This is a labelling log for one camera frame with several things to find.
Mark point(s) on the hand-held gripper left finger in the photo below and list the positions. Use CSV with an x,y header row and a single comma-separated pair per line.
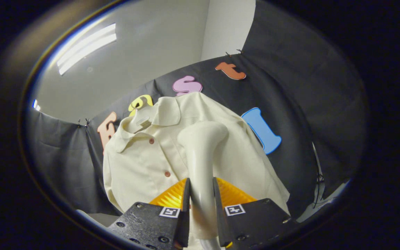
x,y
183,222

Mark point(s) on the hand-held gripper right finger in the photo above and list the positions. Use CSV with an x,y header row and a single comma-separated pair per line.
x,y
221,222

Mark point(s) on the white garment steamer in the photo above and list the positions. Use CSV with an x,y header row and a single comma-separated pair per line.
x,y
201,159

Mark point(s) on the cream button-up shirt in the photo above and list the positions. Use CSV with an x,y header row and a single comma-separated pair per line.
x,y
141,170

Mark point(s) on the white clothes hanger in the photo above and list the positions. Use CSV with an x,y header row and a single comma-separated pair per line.
x,y
140,119

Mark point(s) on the black backdrop cloth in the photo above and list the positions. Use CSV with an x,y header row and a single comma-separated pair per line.
x,y
290,86

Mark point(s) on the ceiling light panel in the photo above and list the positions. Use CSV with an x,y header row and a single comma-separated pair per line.
x,y
85,47

